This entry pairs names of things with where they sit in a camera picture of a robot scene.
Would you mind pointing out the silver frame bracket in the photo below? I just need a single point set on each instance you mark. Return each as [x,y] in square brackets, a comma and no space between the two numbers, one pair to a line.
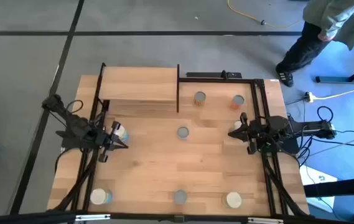
[265,221]
[92,217]

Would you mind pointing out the black aluminium rig frame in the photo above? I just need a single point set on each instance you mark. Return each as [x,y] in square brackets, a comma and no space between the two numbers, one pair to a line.
[214,80]

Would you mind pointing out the grey desk base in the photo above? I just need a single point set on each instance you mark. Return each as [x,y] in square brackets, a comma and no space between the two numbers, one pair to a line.
[335,79]

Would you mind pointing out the black flat bracket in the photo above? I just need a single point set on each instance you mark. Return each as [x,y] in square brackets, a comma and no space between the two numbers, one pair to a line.
[207,74]

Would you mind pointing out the orange patterned can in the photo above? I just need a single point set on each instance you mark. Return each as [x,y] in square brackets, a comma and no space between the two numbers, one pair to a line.
[238,100]

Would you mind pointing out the person's hand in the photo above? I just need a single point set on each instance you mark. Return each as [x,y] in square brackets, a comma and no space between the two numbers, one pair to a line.
[325,38]

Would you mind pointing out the person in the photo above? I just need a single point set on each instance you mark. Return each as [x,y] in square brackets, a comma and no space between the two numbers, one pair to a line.
[307,46]

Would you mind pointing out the blue tomato can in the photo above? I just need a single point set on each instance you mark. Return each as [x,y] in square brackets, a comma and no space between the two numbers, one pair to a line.
[183,132]
[122,132]

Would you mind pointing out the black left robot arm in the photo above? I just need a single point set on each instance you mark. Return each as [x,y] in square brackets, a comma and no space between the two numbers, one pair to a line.
[71,123]

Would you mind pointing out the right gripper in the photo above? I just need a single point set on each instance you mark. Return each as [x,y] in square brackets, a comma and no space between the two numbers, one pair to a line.
[257,132]

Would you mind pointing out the white sheet with logo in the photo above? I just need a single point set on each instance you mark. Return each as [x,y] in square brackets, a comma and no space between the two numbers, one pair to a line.
[316,183]

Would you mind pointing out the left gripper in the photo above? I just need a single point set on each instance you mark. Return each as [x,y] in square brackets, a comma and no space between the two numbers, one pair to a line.
[105,140]

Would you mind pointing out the yellow patterned can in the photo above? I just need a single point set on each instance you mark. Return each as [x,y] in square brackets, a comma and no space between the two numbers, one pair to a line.
[200,97]

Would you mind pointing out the black beam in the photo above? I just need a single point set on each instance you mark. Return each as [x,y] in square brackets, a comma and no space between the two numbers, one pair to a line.
[344,186]

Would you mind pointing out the yellow can with red circles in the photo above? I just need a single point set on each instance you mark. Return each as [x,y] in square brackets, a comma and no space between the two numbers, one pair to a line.
[180,197]

